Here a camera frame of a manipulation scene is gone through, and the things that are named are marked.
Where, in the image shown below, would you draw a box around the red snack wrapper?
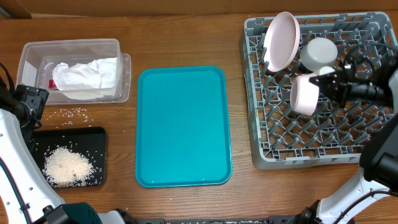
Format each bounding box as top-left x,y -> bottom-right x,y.
49,80 -> 57,90

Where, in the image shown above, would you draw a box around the white plastic cup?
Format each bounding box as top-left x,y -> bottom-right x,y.
315,66 -> 335,76

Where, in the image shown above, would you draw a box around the grey plastic bowl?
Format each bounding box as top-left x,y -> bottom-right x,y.
300,37 -> 338,72

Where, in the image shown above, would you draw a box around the pink plastic bowl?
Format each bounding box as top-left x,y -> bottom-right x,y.
290,73 -> 319,116

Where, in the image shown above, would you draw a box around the white napkin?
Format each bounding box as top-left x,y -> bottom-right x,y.
52,62 -> 101,90
88,57 -> 118,88

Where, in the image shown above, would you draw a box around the pink round plate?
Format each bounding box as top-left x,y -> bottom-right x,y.
263,11 -> 300,72

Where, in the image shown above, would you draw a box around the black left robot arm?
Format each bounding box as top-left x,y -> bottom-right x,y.
1,78 -> 131,223

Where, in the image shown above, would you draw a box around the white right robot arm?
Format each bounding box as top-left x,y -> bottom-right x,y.
289,52 -> 397,223

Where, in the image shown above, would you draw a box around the grey dishwasher rack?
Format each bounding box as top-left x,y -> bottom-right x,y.
240,12 -> 397,170

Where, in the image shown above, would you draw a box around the white label sticker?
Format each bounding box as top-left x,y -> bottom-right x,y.
21,62 -> 37,86

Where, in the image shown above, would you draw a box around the scattered rice grains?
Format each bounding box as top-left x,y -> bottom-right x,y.
44,107 -> 94,129

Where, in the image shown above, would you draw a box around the clear plastic bin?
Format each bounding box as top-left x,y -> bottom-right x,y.
16,39 -> 131,105

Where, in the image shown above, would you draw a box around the black tray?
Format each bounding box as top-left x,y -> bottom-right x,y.
29,127 -> 107,189

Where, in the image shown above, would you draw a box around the pile of white rice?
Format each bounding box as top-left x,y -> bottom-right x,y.
42,146 -> 95,188

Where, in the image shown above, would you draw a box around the teal plastic tray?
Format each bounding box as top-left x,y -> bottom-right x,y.
136,66 -> 233,188

